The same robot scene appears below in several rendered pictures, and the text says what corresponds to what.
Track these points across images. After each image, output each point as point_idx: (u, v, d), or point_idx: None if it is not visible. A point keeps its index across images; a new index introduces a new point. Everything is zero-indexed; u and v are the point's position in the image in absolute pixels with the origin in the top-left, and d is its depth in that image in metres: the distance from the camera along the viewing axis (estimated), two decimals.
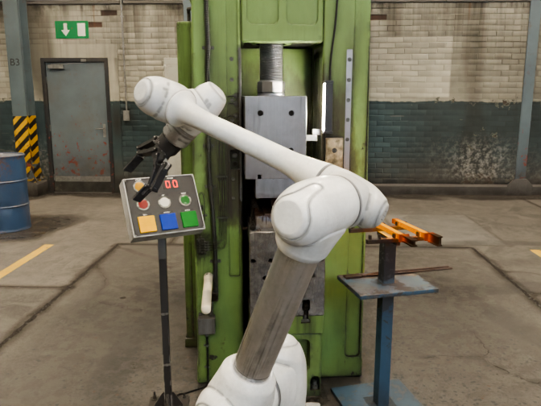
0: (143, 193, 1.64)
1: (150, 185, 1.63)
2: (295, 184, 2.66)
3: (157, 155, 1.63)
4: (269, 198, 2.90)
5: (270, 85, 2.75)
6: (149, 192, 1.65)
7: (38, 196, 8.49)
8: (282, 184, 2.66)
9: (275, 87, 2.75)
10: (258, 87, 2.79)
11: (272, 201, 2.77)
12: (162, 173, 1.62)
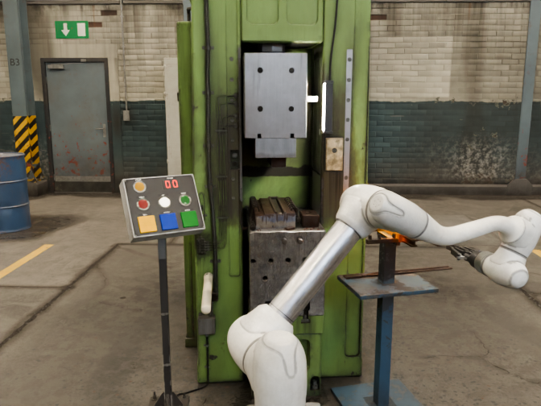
0: None
1: None
2: (295, 143, 2.62)
3: None
4: (269, 161, 2.86)
5: (270, 45, 2.71)
6: (459, 246, 2.27)
7: (38, 196, 8.49)
8: (282, 144, 2.62)
9: (275, 47, 2.71)
10: (258, 47, 2.75)
11: (272, 163, 2.73)
12: None
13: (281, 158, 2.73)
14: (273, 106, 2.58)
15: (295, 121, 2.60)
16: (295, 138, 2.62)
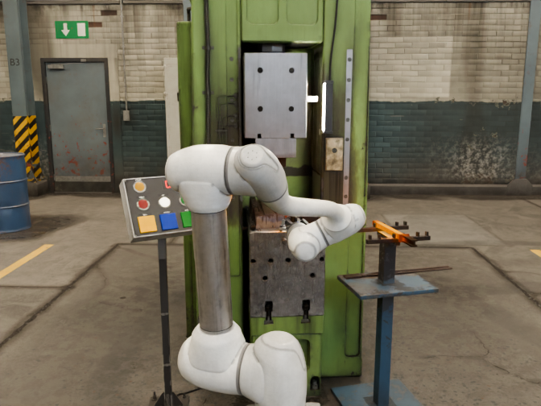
0: None
1: None
2: (295, 143, 2.62)
3: None
4: None
5: (270, 45, 2.71)
6: (299, 218, 2.22)
7: (38, 196, 8.49)
8: (282, 144, 2.62)
9: (275, 47, 2.71)
10: (258, 47, 2.75)
11: None
12: None
13: (281, 158, 2.73)
14: (273, 106, 2.58)
15: (295, 121, 2.60)
16: (295, 138, 2.62)
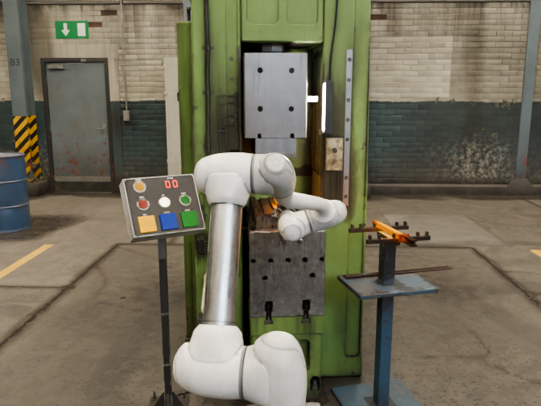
0: None
1: None
2: (295, 143, 2.62)
3: None
4: None
5: (270, 45, 2.71)
6: None
7: (38, 196, 8.49)
8: (282, 144, 2.62)
9: (275, 47, 2.71)
10: (258, 47, 2.75)
11: None
12: None
13: None
14: (273, 106, 2.58)
15: (295, 121, 2.60)
16: (295, 138, 2.62)
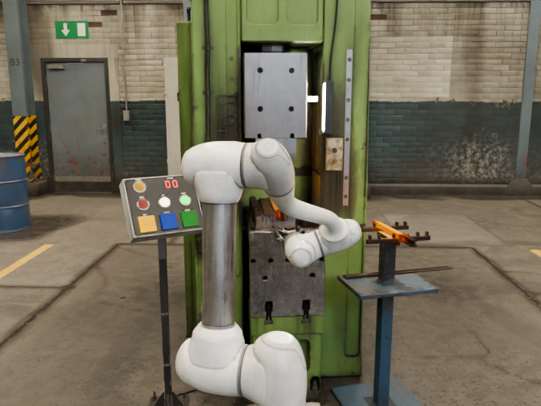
0: None
1: (303, 234, 2.30)
2: (295, 143, 2.62)
3: None
4: None
5: (270, 45, 2.71)
6: None
7: (38, 196, 8.49)
8: (282, 144, 2.62)
9: (275, 47, 2.71)
10: (258, 47, 2.75)
11: None
12: None
13: None
14: (273, 106, 2.58)
15: (295, 121, 2.60)
16: (295, 138, 2.62)
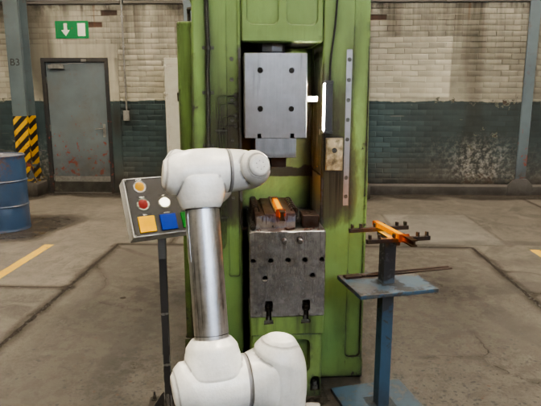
0: None
1: None
2: (295, 143, 2.62)
3: None
4: None
5: (270, 45, 2.71)
6: None
7: (38, 196, 8.49)
8: (282, 144, 2.62)
9: (275, 47, 2.71)
10: (258, 47, 2.75)
11: (272, 163, 2.73)
12: None
13: (281, 158, 2.73)
14: (273, 106, 2.58)
15: (295, 121, 2.60)
16: (295, 138, 2.62)
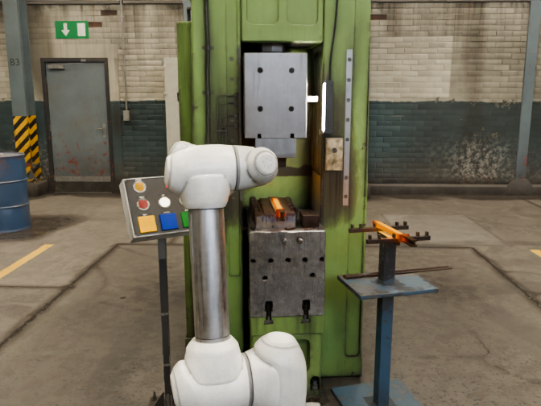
0: None
1: None
2: (295, 143, 2.62)
3: None
4: None
5: (270, 45, 2.71)
6: None
7: (38, 196, 8.49)
8: (282, 144, 2.62)
9: (275, 47, 2.71)
10: (258, 47, 2.75)
11: None
12: None
13: (281, 158, 2.73)
14: (273, 106, 2.58)
15: (295, 121, 2.60)
16: (295, 138, 2.62)
